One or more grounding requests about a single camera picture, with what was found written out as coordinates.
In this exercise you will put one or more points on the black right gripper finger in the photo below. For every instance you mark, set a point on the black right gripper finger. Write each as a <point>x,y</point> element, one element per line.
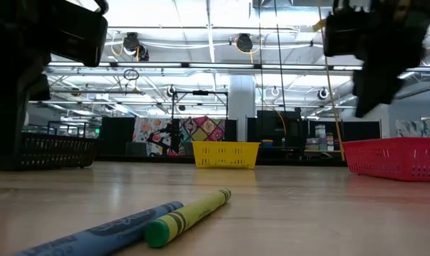
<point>384,89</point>
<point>364,90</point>

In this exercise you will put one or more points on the black plastic basket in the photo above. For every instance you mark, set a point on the black plastic basket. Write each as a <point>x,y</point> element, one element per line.
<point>58,151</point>

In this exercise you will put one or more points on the red plastic basket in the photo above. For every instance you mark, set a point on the red plastic basket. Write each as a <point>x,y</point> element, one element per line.
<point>400,160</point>

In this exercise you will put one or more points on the blue crayon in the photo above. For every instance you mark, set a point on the blue crayon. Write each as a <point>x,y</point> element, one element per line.
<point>101,234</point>

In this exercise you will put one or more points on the yellow plastic basket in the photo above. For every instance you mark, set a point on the yellow plastic basket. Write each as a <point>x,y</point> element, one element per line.
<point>225,156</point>

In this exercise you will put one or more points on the green crayon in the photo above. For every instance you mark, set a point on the green crayon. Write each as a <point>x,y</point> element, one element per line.
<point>186,218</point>

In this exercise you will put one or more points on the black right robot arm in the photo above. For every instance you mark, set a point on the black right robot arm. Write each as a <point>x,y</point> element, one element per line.
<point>396,21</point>

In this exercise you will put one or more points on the black background robot arm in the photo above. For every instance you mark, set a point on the black background robot arm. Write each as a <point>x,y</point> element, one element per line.
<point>165,137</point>

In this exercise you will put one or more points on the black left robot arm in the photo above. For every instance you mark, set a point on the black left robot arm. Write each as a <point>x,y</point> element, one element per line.
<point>15,35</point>

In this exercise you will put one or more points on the black partition panel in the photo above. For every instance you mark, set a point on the black partition panel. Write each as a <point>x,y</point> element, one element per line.
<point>361,133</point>
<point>293,135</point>

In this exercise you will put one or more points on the teal patterned panel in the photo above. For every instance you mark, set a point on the teal patterned panel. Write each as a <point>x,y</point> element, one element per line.
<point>418,128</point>

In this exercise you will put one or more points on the stacked storage boxes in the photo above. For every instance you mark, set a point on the stacked storage boxes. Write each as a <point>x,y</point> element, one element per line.
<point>320,137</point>

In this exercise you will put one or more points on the black cabinet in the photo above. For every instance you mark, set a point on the black cabinet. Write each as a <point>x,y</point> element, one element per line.
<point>117,137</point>

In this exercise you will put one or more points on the blue storage bin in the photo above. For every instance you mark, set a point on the blue storage bin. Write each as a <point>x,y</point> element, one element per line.
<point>267,143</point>

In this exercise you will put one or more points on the white building column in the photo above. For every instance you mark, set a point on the white building column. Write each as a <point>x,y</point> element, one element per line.
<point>241,113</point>

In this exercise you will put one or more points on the black metal gantry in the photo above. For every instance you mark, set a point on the black metal gantry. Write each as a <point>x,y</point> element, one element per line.
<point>200,92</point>

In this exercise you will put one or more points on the long ceiling light strip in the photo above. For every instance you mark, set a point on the long ceiling light strip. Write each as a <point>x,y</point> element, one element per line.
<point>200,65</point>

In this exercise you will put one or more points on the silver ribbed air duct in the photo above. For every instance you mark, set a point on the silver ribbed air duct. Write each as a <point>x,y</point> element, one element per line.
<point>414,75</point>

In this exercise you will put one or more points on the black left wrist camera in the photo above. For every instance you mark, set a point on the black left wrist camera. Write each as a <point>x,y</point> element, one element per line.
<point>40,89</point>

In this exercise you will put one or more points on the black metal table frame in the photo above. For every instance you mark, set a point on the black metal table frame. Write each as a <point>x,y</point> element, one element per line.
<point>165,159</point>

